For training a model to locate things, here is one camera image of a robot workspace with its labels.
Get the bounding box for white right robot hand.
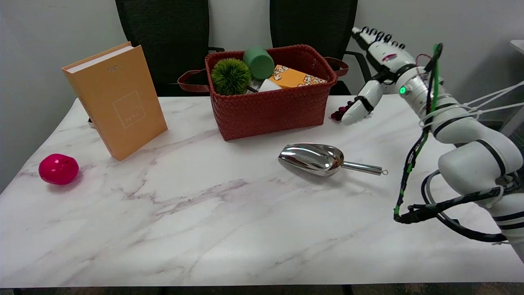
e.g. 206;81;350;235
341;26;417;126

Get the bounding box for stainless steel scoop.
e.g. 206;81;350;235
278;143;389;177

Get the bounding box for purple grape bunch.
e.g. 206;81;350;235
331;100;356;121

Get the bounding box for black mesh office chair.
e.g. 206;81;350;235
270;0;374;96
115;0;225;97

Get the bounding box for orange popcorn box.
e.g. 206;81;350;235
269;64;328;89

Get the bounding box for white zip ties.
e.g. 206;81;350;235
418;80;524;128

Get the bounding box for white box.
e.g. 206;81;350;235
257;79;283;93

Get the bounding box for green cup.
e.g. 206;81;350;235
243;46;275;80

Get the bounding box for red woven basket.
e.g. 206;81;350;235
177;44;350;141

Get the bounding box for green spiky plant ball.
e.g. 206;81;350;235
211;58;252;96

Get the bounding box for orange hardcover book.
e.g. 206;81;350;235
61;41;168;161

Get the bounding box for magenta plastic ball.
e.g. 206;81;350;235
38;154;79;185

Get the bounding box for green and black cable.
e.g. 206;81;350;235
393;43;512;224

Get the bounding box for black cable loop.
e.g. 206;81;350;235
421;170;509;243

